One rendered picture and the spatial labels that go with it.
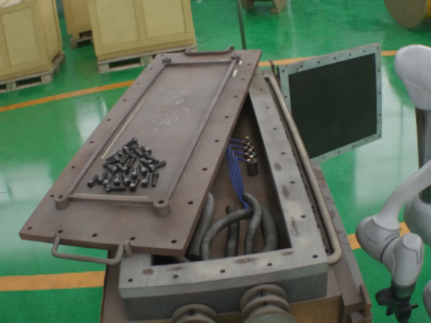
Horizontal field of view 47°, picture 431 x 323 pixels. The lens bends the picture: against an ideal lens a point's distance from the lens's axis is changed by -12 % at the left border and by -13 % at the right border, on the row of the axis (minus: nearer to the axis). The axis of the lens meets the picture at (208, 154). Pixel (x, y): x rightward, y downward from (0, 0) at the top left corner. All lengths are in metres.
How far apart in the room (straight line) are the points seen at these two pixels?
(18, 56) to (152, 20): 1.78
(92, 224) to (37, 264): 2.27
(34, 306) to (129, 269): 2.11
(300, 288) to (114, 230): 0.46
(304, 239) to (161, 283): 0.33
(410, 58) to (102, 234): 0.96
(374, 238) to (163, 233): 0.68
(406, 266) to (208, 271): 0.65
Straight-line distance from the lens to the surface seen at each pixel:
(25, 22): 6.65
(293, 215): 1.31
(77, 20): 7.86
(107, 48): 6.47
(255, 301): 1.14
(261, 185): 1.63
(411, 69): 1.54
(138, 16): 6.34
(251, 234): 1.33
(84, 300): 3.21
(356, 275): 1.31
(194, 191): 1.40
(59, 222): 1.40
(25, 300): 3.35
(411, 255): 1.56
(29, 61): 6.79
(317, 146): 2.77
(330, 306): 1.27
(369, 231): 1.67
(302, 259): 1.18
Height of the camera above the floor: 2.11
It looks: 29 degrees down
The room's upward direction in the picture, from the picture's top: 8 degrees counter-clockwise
